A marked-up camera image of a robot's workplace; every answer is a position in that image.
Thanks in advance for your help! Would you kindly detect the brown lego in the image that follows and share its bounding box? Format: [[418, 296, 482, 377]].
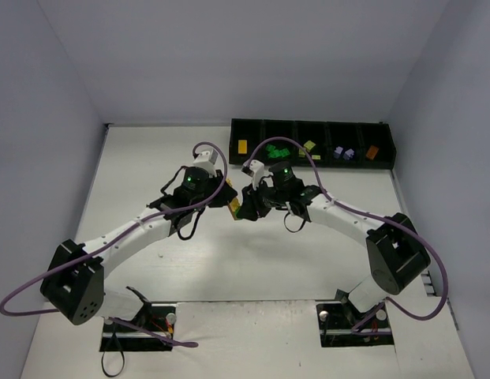
[[227, 197, 241, 220]]

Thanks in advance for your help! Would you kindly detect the yellow curved lego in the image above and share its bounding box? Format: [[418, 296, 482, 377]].
[[238, 140, 248, 156]]

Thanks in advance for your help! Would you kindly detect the dark green lego brick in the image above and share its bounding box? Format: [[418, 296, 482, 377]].
[[279, 148, 290, 158]]

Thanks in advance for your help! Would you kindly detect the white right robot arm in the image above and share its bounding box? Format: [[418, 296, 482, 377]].
[[241, 160, 431, 313]]

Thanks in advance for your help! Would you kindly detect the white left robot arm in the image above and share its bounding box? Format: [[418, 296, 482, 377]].
[[40, 167, 238, 325]]

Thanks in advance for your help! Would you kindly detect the green lego in tray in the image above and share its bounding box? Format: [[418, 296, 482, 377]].
[[267, 150, 281, 159]]

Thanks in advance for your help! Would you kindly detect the black compartment tray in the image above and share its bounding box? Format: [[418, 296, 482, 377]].
[[229, 118, 397, 170]]

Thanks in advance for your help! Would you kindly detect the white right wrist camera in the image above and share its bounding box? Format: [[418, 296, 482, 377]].
[[241, 159, 265, 190]]

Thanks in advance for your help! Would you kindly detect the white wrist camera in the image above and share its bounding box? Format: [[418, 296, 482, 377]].
[[193, 148, 219, 171], [241, 159, 265, 190]]

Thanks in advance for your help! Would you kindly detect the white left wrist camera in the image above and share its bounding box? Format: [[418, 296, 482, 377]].
[[193, 148, 219, 171]]

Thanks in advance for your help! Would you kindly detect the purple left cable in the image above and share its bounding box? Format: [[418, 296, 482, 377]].
[[0, 141, 230, 348]]

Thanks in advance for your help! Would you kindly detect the purple cable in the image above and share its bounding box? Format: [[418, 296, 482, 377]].
[[244, 137, 450, 335], [0, 141, 230, 348]]

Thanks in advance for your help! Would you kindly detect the right base mount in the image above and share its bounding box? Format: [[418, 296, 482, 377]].
[[316, 300, 395, 348]]

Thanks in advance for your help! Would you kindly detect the base mount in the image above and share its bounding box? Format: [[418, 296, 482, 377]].
[[99, 302, 178, 352], [316, 300, 395, 348]]

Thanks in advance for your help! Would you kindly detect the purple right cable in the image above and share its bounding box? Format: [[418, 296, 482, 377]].
[[244, 137, 450, 335]]

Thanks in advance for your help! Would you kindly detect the left base mount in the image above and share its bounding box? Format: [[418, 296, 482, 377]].
[[99, 302, 178, 352]]

